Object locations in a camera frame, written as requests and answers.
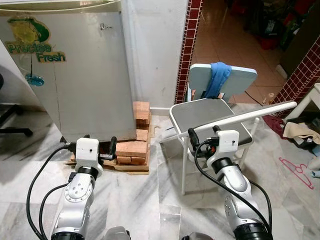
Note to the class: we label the white metal chair grey seat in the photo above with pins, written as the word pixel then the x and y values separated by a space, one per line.
pixel 210 115

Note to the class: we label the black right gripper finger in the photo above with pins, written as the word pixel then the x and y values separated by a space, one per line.
pixel 216 129
pixel 191 137

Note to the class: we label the wide stack of red bricks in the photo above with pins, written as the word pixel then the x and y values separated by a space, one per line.
pixel 132 150

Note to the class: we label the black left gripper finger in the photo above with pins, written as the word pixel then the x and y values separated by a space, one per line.
pixel 86 137
pixel 113 144

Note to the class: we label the silver fridge with green sticker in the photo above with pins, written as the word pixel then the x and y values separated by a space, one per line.
pixel 85 75

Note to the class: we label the blue cloth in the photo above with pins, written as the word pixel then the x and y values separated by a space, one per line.
pixel 217 80

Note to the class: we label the beige cloth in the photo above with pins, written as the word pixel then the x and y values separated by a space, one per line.
pixel 300 130

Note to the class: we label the small stack of red bricks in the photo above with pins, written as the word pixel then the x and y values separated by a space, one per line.
pixel 141 115

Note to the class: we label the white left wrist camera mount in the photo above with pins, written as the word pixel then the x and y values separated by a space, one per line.
pixel 87 150

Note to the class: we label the maroon cloth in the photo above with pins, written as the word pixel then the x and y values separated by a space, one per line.
pixel 274 124

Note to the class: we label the long white board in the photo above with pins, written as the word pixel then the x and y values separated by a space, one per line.
pixel 260 114

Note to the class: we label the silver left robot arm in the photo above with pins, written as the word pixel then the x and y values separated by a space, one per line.
pixel 75 200

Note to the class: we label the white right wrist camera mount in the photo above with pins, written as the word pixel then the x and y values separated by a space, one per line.
pixel 227 141

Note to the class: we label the black office chair base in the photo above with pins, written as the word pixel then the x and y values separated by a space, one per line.
pixel 12 120

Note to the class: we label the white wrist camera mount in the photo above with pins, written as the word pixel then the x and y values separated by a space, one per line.
pixel 87 150
pixel 227 141

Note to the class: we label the white table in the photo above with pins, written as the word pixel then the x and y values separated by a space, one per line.
pixel 309 95

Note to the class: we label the pink clothes hanger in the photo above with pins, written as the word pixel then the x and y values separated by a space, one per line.
pixel 297 172

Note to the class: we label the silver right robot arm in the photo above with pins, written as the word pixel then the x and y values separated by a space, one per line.
pixel 235 190

